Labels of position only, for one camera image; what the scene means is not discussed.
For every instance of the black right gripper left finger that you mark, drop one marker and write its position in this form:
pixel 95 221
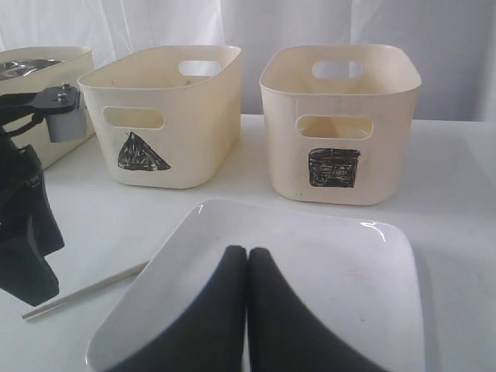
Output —
pixel 209 333

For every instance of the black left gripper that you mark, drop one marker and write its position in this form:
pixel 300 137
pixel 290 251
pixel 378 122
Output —
pixel 25 274

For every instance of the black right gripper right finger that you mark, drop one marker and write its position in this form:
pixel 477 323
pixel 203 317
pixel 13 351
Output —
pixel 283 333

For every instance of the wooden chopstick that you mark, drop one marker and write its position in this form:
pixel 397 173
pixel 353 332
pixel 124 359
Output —
pixel 113 279

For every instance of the stainless steel bowl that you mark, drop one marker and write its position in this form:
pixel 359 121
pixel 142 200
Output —
pixel 20 68

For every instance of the white square plate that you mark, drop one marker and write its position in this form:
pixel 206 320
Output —
pixel 358 277

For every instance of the cream bin with triangle mark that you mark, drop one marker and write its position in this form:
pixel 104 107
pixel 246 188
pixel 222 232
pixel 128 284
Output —
pixel 167 116

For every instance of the cream bin with circle mark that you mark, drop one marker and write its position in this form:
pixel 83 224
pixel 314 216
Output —
pixel 73 62

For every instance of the cream bin with square mark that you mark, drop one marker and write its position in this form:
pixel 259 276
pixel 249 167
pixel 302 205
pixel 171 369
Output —
pixel 337 121

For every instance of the white backdrop curtain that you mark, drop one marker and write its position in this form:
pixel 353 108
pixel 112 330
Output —
pixel 451 43

